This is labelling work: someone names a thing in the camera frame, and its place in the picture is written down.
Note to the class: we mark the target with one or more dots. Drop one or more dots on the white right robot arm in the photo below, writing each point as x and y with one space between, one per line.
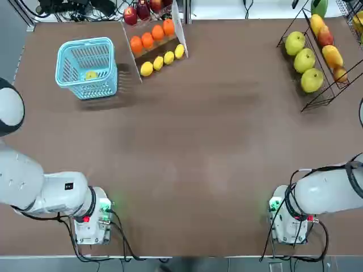
326 192

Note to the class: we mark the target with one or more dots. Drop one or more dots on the light blue plastic basket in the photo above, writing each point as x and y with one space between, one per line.
85 41

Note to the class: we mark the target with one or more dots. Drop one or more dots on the orange yellow mango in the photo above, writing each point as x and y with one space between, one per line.
332 56

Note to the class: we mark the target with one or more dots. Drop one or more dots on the yellow fruit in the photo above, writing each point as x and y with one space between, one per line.
358 24

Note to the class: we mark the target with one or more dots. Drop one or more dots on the aluminium frame beam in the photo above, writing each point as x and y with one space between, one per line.
24 14

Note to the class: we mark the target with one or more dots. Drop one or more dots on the black power supply box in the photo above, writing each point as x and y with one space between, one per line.
62 5
103 5

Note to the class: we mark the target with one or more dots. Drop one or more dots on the small white box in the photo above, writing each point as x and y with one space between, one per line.
275 267

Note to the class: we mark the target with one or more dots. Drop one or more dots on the yellow lemon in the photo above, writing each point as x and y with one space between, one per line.
146 68
179 51
169 57
158 63

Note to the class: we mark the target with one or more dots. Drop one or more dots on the aluminium frame post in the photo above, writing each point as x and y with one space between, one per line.
187 11

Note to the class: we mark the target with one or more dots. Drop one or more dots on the red apple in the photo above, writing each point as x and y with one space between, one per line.
130 15
143 10
155 4
167 2

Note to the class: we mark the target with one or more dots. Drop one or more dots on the green mango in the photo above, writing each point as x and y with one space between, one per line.
319 7

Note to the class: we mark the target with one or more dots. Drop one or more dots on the small peach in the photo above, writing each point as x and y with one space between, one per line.
340 74

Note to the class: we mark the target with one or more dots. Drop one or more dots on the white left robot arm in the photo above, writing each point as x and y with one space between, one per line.
56 192

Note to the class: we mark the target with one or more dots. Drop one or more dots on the orange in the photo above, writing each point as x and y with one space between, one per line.
168 27
147 40
158 32
136 44

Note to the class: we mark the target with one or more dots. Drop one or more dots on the white tiered fruit shelf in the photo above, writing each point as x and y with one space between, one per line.
179 25

